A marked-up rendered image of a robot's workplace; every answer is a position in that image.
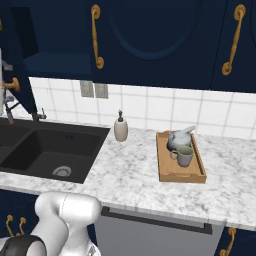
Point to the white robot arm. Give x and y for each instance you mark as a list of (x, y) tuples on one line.
[(66, 216)]

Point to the grey kettle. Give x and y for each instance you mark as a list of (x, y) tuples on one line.
[(178, 138)]

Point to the grey-green mug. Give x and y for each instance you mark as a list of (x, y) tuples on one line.
[(185, 157)]

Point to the wooden tray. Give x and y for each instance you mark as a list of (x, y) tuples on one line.
[(181, 175)]

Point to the wide navy cabinet door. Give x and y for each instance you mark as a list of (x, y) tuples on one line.
[(150, 40)]

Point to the narrow navy cabinet door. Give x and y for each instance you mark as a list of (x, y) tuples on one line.
[(245, 80)]

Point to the navy base cabinet doors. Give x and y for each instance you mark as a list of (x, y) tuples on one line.
[(20, 203)]

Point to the open navy cabinet door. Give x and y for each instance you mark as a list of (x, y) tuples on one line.
[(16, 50)]

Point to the navy base cabinet door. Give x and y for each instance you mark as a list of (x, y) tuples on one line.
[(245, 245)]

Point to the beige soap dispenser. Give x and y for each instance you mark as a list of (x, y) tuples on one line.
[(120, 130)]

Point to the black sink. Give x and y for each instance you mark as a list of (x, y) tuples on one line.
[(50, 150)]

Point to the dark grey tap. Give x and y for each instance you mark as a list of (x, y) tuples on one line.
[(39, 116)]

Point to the grey dishwasher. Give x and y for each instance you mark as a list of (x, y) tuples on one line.
[(150, 240)]

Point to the grey wall outlet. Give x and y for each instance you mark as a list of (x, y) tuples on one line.
[(87, 89), (101, 90)]

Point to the navy wall cabinet body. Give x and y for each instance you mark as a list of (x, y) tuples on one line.
[(56, 65)]

